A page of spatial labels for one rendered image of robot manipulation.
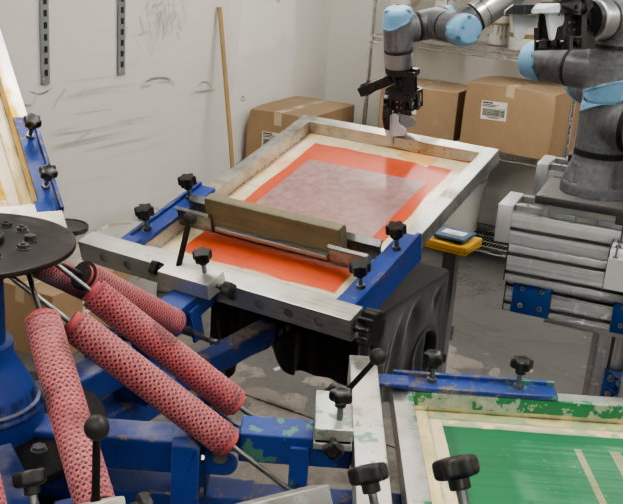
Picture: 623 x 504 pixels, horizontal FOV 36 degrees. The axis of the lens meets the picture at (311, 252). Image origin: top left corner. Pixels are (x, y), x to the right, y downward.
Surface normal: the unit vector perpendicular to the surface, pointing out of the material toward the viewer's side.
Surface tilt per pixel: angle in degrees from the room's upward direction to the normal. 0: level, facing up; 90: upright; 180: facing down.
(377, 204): 16
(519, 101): 88
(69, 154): 90
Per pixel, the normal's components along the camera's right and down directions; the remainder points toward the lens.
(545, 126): -0.54, 0.22
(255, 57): 0.85, 0.22
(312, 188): -0.07, -0.84
